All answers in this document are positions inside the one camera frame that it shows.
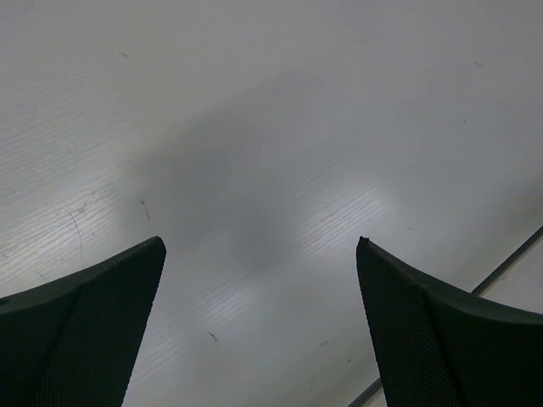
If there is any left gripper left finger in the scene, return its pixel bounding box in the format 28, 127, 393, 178
1, 237, 165, 406

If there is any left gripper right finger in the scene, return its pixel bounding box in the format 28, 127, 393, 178
355, 236, 543, 407

